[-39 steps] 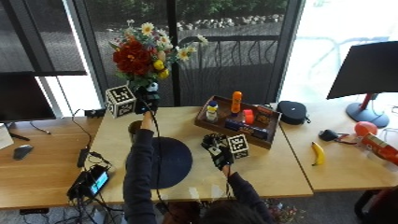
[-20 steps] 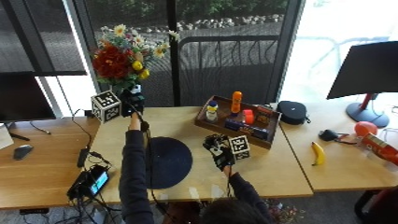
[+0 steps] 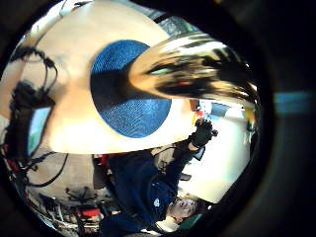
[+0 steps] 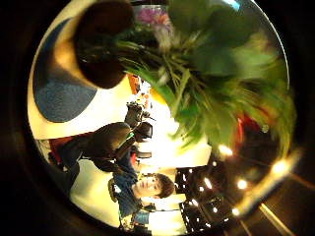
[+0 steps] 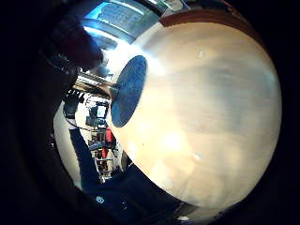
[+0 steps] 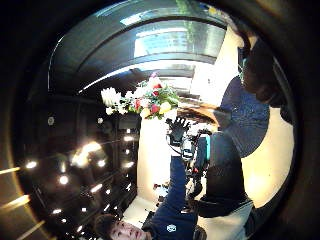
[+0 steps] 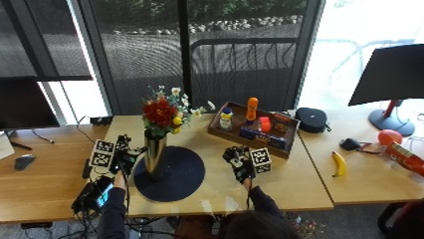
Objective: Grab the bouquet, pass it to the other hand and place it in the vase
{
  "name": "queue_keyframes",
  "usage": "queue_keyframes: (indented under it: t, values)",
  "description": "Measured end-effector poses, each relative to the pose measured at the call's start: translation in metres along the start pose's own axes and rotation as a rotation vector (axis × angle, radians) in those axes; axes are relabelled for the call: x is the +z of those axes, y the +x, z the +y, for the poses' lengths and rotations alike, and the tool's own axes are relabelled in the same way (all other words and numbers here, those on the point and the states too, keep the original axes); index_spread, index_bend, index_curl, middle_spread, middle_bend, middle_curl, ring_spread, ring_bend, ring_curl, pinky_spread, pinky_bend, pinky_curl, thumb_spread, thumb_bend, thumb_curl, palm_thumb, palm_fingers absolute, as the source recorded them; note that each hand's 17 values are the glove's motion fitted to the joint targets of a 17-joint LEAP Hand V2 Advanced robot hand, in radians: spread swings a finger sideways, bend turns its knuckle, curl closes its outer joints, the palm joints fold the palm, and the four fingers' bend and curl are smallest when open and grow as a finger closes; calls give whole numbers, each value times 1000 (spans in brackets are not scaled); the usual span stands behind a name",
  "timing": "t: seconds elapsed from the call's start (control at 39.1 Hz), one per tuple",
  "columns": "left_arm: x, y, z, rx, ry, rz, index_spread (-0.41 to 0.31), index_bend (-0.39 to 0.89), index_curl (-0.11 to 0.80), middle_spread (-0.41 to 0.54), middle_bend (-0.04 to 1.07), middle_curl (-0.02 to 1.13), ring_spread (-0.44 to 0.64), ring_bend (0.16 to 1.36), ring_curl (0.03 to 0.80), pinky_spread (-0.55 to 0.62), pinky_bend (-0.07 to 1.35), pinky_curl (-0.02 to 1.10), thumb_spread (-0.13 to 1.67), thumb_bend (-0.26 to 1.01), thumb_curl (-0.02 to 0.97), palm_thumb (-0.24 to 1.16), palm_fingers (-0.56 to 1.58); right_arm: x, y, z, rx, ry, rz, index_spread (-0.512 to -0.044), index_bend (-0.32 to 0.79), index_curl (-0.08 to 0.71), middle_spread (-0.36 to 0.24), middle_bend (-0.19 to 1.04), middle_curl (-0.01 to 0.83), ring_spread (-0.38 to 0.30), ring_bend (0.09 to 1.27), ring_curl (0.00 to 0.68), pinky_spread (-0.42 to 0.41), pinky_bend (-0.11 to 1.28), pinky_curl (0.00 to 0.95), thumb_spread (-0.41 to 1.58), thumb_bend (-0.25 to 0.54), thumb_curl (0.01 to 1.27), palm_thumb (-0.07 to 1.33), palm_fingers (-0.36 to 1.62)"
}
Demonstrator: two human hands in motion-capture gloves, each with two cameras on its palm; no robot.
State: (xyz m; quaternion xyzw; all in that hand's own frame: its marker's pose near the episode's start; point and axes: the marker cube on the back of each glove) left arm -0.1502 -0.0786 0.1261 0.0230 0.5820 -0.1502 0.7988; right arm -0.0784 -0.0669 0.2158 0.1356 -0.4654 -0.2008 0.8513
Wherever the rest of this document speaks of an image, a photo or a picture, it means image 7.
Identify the orange brown snack packet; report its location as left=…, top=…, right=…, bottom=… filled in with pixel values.
left=270, top=112, right=293, bottom=134

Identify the black power adapter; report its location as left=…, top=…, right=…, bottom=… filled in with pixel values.
left=89, top=116, right=113, bottom=126

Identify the red and white flower bouquet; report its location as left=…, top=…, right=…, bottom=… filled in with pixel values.
left=141, top=85, right=217, bottom=139

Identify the white bottle with blue cap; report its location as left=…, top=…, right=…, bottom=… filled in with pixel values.
left=218, top=106, right=234, bottom=131

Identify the white left glove marker cube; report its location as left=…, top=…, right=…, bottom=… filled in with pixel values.
left=89, top=138, right=119, bottom=169

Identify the dark blue snack box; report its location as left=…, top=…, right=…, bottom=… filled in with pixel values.
left=238, top=126, right=289, bottom=149

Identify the orange plastic bottle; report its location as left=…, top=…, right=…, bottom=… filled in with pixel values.
left=245, top=97, right=259, bottom=122

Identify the row of grey stones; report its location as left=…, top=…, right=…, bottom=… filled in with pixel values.
left=112, top=14, right=306, bottom=36

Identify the white glove marker cube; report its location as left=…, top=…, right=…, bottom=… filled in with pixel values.
left=89, top=138, right=119, bottom=169
left=249, top=147, right=273, bottom=174

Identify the red snack tube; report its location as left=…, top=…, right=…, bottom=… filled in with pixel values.
left=383, top=141, right=424, bottom=177

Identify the black device with screen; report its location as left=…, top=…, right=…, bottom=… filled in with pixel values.
left=71, top=174, right=116, bottom=216

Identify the person's left hand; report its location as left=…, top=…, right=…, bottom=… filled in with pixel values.
left=109, top=133, right=150, bottom=177

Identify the orange red ball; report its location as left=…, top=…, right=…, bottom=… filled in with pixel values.
left=376, top=128, right=404, bottom=146

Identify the black pouch with red strap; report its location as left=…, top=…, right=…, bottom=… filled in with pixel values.
left=338, top=136, right=382, bottom=155

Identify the brown wooden tray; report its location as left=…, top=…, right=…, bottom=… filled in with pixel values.
left=208, top=101, right=302, bottom=160

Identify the black zip case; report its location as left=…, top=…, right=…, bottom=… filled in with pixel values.
left=294, top=107, right=333, bottom=134

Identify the red cup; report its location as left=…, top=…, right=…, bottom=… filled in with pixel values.
left=257, top=116, right=273, bottom=134

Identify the person's right hand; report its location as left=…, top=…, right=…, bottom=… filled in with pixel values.
left=221, top=145, right=257, bottom=183

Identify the grey computer mouse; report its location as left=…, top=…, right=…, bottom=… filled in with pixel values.
left=14, top=153, right=37, bottom=172

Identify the dark blue round mat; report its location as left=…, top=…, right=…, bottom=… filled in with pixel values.
left=133, top=145, right=208, bottom=203

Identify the gold metal vase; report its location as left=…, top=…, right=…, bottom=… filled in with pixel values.
left=144, top=129, right=169, bottom=175

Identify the white paper sheet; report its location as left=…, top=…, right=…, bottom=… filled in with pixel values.
left=0, top=131, right=16, bottom=160

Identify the black monitor with red stand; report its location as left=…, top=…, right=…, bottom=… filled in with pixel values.
left=347, top=43, right=424, bottom=137

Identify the white right glove marker cube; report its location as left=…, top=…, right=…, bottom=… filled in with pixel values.
left=249, top=147, right=273, bottom=174

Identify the yellow banana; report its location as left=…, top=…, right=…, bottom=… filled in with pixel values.
left=331, top=150, right=348, bottom=178

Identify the black metal railing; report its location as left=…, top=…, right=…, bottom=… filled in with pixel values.
left=189, top=36, right=299, bottom=103

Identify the red and black chair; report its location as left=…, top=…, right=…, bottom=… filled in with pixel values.
left=376, top=198, right=424, bottom=239

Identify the black cable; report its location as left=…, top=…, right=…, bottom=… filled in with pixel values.
left=31, top=128, right=56, bottom=144

